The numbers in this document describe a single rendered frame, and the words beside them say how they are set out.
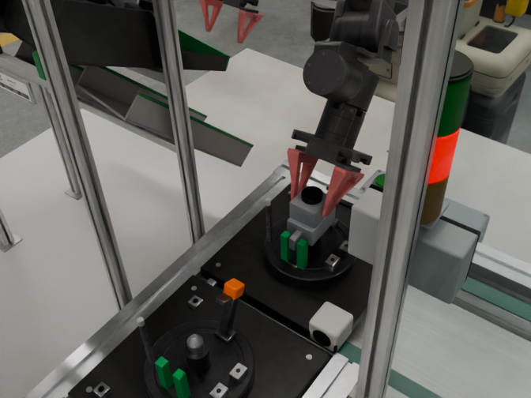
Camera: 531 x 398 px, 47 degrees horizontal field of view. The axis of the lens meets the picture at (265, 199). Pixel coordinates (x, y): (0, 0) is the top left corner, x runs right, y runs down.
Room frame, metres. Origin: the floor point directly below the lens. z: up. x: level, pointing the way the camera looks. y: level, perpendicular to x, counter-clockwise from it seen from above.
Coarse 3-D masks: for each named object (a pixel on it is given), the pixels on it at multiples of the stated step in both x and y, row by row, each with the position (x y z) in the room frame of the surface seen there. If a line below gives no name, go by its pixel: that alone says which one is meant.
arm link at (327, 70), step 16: (384, 32) 0.73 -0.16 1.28; (320, 48) 0.68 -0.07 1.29; (336, 48) 0.67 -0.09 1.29; (352, 48) 0.70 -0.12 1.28; (384, 48) 0.72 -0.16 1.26; (320, 64) 0.67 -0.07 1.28; (336, 64) 0.66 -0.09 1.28; (352, 64) 0.68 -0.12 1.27; (304, 80) 0.66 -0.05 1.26; (320, 80) 0.65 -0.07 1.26; (336, 80) 0.64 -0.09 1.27; (352, 80) 0.66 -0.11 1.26; (336, 96) 0.65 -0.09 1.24; (352, 96) 0.67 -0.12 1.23
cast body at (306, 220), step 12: (300, 192) 0.64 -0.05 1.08; (312, 192) 0.63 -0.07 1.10; (300, 204) 0.62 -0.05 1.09; (312, 204) 0.62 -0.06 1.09; (300, 216) 0.61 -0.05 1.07; (312, 216) 0.60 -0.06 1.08; (324, 216) 0.62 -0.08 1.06; (288, 228) 0.62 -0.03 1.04; (300, 228) 0.61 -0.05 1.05; (312, 228) 0.60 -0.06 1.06; (324, 228) 0.62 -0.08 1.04; (288, 240) 0.59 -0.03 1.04; (312, 240) 0.59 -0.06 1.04
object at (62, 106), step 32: (32, 0) 0.58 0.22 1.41; (160, 0) 0.71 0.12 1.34; (32, 32) 0.59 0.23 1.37; (160, 32) 0.72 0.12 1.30; (64, 64) 0.59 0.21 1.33; (64, 96) 0.58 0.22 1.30; (64, 128) 0.58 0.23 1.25; (64, 160) 0.92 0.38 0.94; (192, 160) 0.72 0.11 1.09; (64, 192) 0.92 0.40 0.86; (96, 192) 0.59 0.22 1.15; (192, 192) 0.71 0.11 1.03; (0, 224) 0.78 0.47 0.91; (96, 224) 0.58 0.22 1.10; (192, 224) 0.72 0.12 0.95; (128, 288) 0.59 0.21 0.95
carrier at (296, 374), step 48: (192, 288) 0.57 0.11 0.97; (144, 336) 0.44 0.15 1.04; (192, 336) 0.43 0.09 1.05; (240, 336) 0.47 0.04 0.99; (288, 336) 0.48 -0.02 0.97; (96, 384) 0.42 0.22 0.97; (144, 384) 0.42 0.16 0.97; (192, 384) 0.40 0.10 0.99; (240, 384) 0.40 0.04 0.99; (288, 384) 0.41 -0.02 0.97
